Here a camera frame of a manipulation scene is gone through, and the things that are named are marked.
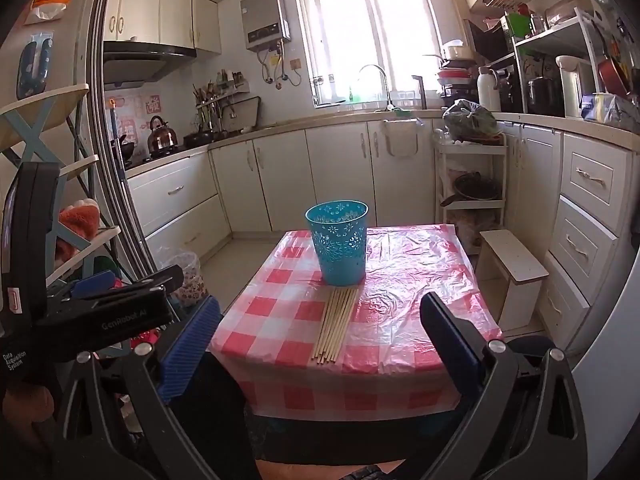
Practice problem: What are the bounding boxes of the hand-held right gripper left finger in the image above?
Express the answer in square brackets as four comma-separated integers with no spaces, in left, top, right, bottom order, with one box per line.
[52,295,223,480]

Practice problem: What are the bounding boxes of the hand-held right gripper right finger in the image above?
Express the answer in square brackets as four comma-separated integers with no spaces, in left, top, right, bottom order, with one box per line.
[419,291,588,480]

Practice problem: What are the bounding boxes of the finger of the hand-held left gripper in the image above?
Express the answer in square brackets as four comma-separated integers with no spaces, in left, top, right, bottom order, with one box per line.
[116,264,185,307]
[72,270,119,298]

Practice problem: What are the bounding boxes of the bunch of wooden chopsticks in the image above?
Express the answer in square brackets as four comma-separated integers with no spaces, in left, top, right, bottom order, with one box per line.
[310,286,361,365]

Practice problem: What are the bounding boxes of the blue perforated plastic basket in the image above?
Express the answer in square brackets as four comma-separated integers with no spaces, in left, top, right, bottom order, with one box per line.
[305,200,369,287]

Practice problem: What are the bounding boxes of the clear plastic waste bin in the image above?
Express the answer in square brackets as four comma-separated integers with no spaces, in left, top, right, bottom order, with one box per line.
[160,250,208,308]

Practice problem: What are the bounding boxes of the red white checked tablecloth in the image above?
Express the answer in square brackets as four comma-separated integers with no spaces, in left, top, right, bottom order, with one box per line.
[207,225,503,423]

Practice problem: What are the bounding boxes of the orange plush toy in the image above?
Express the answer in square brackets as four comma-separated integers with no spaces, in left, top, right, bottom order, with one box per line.
[55,199,101,261]

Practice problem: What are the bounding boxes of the white wooden stool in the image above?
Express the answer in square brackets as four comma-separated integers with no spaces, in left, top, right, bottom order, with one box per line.
[475,230,550,332]

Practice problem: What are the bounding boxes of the black wok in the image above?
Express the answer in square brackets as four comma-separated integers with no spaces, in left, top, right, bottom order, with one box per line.
[112,135,137,163]

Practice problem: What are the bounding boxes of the steel whistling kettle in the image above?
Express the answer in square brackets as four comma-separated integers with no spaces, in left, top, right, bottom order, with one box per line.
[147,115,179,152]

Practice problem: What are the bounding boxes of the white folding shelf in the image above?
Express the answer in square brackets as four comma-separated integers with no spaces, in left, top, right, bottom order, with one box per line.
[0,84,121,291]

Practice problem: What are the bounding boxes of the white refrigerator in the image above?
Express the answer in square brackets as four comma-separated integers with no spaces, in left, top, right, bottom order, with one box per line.
[570,240,640,480]

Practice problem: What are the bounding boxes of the grey framed board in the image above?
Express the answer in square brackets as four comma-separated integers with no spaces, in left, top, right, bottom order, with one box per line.
[220,96,262,133]

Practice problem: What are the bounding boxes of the white drawer cabinet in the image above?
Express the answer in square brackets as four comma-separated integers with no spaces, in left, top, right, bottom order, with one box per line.
[540,130,640,356]

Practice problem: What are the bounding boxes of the white trolley rack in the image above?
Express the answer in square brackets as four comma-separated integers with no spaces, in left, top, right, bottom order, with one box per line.
[432,135,508,241]

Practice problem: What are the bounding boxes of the cream hanging door bin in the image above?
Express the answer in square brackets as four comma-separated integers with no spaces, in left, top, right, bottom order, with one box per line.
[382,117,421,158]

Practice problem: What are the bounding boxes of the green vegetable bag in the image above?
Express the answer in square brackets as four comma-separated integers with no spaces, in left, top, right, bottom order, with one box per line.
[442,100,502,142]

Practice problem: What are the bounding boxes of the black range hood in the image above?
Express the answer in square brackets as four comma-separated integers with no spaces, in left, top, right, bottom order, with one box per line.
[102,40,197,92]

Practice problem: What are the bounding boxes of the blue oven mitt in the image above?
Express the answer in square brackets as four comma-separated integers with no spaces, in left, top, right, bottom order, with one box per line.
[17,32,53,101]

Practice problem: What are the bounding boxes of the curved chrome faucet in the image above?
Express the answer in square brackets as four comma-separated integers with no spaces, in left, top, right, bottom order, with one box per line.
[358,64,396,111]

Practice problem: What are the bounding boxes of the white thermos flask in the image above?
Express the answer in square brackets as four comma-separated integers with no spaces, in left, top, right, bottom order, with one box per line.
[477,66,502,112]

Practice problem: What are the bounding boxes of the black countertop appliance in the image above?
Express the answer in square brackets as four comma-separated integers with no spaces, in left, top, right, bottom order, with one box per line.
[492,66,526,113]

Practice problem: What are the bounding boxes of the black cooking pot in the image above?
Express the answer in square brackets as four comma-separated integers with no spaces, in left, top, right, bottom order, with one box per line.
[527,76,565,116]

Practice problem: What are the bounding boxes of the stack of dishes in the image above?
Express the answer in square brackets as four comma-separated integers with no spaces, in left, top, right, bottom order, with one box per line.
[435,39,478,108]

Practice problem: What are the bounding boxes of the blue printed packet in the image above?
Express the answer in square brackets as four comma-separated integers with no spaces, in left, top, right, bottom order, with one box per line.
[580,92,640,133]

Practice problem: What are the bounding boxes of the white electric water boiler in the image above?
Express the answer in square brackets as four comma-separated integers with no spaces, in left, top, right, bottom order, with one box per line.
[555,55,596,118]

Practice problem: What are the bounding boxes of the black microwave oven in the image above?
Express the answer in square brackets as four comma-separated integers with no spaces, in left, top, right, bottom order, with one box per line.
[467,20,516,61]

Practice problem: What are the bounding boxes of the red hanging pan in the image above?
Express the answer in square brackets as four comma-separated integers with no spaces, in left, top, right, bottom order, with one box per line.
[590,25,630,98]

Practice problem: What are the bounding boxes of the white storage rack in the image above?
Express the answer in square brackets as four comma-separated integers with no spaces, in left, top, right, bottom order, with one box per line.
[515,7,613,116]

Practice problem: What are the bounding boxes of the green box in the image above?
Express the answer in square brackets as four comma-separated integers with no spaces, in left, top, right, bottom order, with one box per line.
[502,12,533,41]

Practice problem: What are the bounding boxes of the white framed window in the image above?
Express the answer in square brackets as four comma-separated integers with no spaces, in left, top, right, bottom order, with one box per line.
[292,0,441,108]

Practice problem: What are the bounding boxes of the blue mop handle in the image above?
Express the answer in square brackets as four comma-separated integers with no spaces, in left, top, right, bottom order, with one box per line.
[110,101,126,181]

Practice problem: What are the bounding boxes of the dark pan with handle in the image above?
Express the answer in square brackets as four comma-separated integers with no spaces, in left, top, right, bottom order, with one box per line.
[440,172,501,207]

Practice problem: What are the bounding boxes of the silver sliding door frame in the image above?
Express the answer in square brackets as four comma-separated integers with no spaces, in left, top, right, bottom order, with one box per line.
[75,0,158,281]

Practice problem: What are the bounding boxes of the wall utensil rack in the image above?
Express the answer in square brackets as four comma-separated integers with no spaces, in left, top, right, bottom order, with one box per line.
[192,72,250,131]

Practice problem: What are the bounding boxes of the water heater hoses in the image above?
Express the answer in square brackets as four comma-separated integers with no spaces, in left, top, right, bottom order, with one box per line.
[257,45,291,88]

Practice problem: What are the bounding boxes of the cream wall cabinets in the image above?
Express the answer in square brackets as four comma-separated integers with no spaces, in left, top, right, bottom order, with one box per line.
[102,0,222,56]

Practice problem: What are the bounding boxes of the grey wall water heater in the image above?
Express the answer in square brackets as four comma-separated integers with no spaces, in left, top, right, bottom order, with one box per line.
[240,0,292,52]

